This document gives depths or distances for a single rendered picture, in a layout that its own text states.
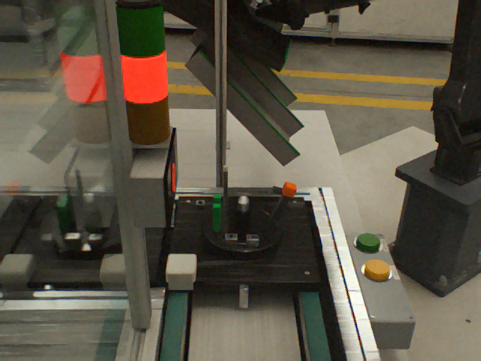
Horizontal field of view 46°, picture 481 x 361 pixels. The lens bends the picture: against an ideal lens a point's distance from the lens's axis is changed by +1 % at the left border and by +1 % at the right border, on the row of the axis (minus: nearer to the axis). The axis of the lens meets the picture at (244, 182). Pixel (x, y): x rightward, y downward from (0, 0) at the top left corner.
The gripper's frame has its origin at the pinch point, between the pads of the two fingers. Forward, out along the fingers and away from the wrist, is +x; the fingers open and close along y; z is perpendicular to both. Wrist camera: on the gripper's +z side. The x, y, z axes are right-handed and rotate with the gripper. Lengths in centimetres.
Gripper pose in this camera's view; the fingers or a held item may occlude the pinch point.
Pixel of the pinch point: (273, 6)
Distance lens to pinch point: 121.1
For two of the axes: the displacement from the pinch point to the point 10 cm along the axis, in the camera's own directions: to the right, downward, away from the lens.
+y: -1.5, 5.3, -8.3
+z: -2.2, -8.4, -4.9
